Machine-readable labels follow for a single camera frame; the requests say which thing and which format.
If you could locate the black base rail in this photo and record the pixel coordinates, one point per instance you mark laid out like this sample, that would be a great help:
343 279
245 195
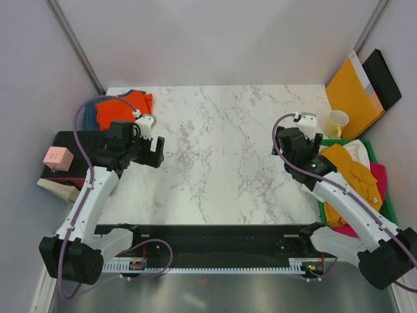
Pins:
205 240

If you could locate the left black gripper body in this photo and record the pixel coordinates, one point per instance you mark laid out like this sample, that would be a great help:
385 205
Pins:
137 154

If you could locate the white slotted cable duct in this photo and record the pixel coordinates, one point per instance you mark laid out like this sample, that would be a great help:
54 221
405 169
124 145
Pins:
235 264

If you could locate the folded blue t shirt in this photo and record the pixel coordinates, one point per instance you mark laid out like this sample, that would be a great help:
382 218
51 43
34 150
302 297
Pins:
90 113

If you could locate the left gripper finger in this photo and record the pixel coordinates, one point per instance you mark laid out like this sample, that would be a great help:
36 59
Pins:
158 154
145 145

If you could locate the black flat box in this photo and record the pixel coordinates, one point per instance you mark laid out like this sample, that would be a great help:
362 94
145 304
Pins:
381 79

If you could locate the green plastic tray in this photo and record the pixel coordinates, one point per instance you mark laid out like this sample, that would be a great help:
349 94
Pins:
386 209

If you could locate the pink cube power adapter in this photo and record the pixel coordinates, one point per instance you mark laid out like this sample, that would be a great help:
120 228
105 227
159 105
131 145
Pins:
58 158

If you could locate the black organizer box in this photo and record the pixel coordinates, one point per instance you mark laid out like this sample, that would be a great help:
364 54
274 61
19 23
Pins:
75 176

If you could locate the beige book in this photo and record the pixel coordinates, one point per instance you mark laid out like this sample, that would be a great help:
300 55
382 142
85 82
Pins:
65 192

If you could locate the white t shirt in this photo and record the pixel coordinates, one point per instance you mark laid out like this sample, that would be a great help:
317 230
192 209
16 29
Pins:
358 152

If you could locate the left metal frame post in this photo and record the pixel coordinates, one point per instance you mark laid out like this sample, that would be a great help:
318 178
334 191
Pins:
73 41

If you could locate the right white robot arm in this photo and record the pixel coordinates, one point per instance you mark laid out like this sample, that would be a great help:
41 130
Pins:
382 251

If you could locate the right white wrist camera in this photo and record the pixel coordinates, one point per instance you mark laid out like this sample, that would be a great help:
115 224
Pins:
306 123

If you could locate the right metal frame post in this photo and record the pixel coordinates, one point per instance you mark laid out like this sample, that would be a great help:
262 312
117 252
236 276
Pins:
373 20

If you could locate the yellow t shirt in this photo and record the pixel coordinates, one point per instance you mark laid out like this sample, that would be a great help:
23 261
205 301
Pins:
339 157

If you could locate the orange yellow envelope folder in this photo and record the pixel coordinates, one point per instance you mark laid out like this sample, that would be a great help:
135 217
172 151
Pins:
351 92

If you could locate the metal frame post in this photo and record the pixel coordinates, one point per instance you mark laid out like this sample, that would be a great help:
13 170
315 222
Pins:
73 41
373 20

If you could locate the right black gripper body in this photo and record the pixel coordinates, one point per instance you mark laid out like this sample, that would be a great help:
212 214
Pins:
309 143

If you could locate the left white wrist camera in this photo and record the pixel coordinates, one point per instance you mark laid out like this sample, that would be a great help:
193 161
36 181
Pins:
146 123

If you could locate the folded orange t shirt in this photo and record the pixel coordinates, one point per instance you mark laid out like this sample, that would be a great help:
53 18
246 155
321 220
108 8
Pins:
116 110

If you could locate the magenta t shirt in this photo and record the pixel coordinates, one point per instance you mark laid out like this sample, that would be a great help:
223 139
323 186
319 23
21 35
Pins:
379 177

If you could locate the pale yellow mug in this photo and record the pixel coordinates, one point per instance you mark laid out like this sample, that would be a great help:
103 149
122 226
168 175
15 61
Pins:
337 120

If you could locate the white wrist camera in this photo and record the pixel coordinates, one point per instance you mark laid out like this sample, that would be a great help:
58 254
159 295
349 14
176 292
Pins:
306 123
146 123

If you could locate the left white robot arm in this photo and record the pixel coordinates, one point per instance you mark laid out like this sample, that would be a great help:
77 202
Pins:
73 253

